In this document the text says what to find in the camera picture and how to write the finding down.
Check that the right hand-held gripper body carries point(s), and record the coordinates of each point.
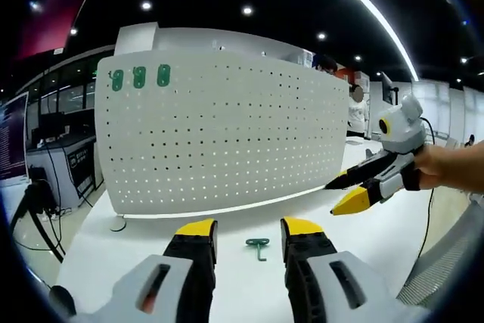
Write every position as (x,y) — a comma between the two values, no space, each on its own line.
(402,130)

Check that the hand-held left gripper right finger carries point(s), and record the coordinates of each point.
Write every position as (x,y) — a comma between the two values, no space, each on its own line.
(340,289)

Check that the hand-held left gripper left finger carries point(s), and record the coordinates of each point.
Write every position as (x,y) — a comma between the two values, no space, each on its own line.
(151,289)

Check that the green hook assembly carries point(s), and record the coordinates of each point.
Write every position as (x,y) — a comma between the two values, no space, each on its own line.
(117,80)
(138,77)
(258,241)
(163,75)

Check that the white perforated mounting plate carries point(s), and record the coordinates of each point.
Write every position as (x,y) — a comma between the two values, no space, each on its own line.
(227,130)

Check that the person's right hand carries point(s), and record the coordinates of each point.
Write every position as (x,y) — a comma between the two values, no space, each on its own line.
(433,168)

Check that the black monitor on stand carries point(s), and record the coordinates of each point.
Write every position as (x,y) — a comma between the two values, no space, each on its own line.
(387,86)

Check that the long ceiling light strip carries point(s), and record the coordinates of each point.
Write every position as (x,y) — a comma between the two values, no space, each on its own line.
(378,9)

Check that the dark floor stand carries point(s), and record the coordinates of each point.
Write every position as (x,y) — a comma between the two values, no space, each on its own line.
(36,198)

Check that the dark counter cabinet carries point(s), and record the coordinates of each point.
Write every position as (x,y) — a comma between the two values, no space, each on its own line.
(64,164)

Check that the group of round ceiling spotlights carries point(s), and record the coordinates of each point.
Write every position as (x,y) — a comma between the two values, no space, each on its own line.
(247,10)

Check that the monitor with purple screen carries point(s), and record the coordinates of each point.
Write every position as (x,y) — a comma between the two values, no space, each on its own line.
(13,137)

